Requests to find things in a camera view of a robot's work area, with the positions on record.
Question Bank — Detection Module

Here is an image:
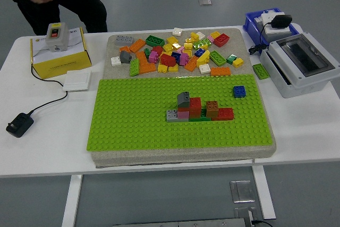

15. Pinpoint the lime green studded baseplate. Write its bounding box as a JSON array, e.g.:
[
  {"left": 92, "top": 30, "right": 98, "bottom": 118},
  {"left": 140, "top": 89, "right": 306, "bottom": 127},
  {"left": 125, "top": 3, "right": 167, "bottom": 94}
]
[{"left": 86, "top": 73, "right": 276, "bottom": 152}]

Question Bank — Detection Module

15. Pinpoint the grey long brick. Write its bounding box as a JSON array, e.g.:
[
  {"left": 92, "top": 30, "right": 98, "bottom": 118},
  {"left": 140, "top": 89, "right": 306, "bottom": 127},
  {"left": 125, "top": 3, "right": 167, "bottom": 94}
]
[{"left": 115, "top": 35, "right": 134, "bottom": 46}]

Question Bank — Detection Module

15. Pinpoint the dark grey sloped brick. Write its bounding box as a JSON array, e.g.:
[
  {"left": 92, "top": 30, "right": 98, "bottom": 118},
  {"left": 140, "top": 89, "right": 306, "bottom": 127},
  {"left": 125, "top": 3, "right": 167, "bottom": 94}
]
[{"left": 120, "top": 51, "right": 133, "bottom": 64}]

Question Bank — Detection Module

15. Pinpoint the orange long brick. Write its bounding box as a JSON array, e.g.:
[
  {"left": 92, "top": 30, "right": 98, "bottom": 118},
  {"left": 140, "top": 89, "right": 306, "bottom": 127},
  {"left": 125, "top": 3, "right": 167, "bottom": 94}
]
[
  {"left": 129, "top": 38, "right": 147, "bottom": 54},
  {"left": 135, "top": 51, "right": 148, "bottom": 64},
  {"left": 138, "top": 62, "right": 157, "bottom": 75},
  {"left": 210, "top": 66, "right": 232, "bottom": 77}
]

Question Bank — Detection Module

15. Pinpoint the lime green long brick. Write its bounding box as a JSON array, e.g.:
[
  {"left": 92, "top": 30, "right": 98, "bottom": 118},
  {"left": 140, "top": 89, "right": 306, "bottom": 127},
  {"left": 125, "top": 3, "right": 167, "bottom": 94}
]
[
  {"left": 209, "top": 50, "right": 227, "bottom": 67},
  {"left": 193, "top": 38, "right": 209, "bottom": 51},
  {"left": 129, "top": 58, "right": 141, "bottom": 77}
]

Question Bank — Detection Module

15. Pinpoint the dark green long brick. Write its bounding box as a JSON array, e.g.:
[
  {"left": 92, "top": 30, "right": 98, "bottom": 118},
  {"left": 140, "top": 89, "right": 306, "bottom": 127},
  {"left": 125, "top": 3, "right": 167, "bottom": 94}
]
[{"left": 145, "top": 35, "right": 165, "bottom": 48}]

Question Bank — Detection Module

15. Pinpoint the magenta brick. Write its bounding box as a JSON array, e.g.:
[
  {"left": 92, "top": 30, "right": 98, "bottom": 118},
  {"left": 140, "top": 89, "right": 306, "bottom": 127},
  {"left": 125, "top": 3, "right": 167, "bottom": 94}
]
[
  {"left": 179, "top": 53, "right": 191, "bottom": 67},
  {"left": 148, "top": 51, "right": 160, "bottom": 65}
]

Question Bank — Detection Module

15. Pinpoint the yellow curved brick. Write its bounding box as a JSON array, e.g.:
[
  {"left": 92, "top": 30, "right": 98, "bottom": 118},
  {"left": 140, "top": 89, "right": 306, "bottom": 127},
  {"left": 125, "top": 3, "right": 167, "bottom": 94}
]
[{"left": 196, "top": 49, "right": 210, "bottom": 68}]

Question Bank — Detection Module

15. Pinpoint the grey low brick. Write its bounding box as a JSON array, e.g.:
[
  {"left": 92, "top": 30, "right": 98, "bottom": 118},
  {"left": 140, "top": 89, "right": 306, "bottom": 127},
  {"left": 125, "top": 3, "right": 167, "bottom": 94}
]
[{"left": 166, "top": 109, "right": 190, "bottom": 123}]

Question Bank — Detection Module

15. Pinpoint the brown square brick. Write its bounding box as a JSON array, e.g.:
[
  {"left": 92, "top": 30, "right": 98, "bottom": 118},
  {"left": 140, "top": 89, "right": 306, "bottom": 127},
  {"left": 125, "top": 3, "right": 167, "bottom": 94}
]
[{"left": 206, "top": 100, "right": 219, "bottom": 118}]

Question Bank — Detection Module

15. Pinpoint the yellow cardboard box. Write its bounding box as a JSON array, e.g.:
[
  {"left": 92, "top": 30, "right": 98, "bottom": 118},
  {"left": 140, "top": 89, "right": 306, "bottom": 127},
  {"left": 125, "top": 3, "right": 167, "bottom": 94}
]
[{"left": 30, "top": 27, "right": 93, "bottom": 79}]

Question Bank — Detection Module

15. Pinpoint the black power adapter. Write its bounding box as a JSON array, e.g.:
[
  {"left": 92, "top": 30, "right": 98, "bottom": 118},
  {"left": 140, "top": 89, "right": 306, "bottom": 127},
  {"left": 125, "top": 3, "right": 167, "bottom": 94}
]
[{"left": 5, "top": 112, "right": 35, "bottom": 139}]

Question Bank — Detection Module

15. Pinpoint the white table leg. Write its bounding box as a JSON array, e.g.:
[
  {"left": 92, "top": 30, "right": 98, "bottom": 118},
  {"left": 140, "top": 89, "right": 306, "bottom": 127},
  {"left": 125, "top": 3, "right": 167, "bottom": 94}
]
[
  {"left": 61, "top": 175, "right": 83, "bottom": 227},
  {"left": 251, "top": 159, "right": 277, "bottom": 220}
]

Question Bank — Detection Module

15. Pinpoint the blue plastic bin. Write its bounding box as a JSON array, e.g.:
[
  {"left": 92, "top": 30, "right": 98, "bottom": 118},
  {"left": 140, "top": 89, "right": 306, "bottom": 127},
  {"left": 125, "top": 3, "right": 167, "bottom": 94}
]
[{"left": 243, "top": 6, "right": 301, "bottom": 48}]

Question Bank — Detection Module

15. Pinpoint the white power socket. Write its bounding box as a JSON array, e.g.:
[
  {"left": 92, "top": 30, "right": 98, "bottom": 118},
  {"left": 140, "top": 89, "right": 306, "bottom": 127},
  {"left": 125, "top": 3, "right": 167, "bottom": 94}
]
[{"left": 261, "top": 10, "right": 286, "bottom": 23}]

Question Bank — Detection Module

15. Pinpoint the black charger plug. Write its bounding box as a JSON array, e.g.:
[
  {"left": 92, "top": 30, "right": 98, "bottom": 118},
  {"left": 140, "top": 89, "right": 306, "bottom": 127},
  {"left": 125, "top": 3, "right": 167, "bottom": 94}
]
[{"left": 270, "top": 14, "right": 293, "bottom": 29}]

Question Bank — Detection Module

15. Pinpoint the grey metal base panel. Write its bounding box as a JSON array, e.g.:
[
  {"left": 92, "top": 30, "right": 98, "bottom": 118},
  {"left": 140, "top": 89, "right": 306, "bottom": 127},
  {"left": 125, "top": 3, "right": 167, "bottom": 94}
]
[{"left": 113, "top": 217, "right": 247, "bottom": 227}]

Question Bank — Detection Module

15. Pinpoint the grey distribution box clear lid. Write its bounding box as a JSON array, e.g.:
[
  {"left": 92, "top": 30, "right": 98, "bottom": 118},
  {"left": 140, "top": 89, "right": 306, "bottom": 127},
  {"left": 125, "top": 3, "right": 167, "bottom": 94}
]
[{"left": 259, "top": 32, "right": 340, "bottom": 99}]

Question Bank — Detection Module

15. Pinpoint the grey push-button switch box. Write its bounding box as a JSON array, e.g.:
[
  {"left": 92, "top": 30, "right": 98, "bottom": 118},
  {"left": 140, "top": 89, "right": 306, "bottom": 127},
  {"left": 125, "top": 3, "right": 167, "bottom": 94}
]
[{"left": 45, "top": 22, "right": 69, "bottom": 53}]

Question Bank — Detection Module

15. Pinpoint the white wall switch panel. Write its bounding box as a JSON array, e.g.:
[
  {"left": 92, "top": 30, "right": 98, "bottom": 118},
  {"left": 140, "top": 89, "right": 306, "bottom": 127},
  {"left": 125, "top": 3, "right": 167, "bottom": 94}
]
[{"left": 62, "top": 70, "right": 92, "bottom": 92}]

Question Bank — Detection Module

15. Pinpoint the black power cord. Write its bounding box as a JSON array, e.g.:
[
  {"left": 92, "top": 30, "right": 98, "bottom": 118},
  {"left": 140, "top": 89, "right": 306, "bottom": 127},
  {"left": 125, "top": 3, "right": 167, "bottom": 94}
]
[{"left": 28, "top": 63, "right": 69, "bottom": 116}]

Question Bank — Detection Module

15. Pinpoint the black charger cable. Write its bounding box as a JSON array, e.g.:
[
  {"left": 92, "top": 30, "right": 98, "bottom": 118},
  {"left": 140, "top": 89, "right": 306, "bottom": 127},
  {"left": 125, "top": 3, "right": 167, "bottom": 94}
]
[{"left": 248, "top": 22, "right": 272, "bottom": 55}]

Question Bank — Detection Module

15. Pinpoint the white switch plate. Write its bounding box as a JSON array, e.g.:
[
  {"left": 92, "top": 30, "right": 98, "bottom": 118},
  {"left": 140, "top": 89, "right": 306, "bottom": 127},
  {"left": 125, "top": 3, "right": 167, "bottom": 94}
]
[{"left": 265, "top": 23, "right": 292, "bottom": 36}]

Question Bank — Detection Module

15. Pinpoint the thin black floor cable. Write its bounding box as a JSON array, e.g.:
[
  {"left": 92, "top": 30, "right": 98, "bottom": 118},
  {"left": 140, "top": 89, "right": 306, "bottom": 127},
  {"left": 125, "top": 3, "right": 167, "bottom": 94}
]
[{"left": 251, "top": 219, "right": 274, "bottom": 226}]

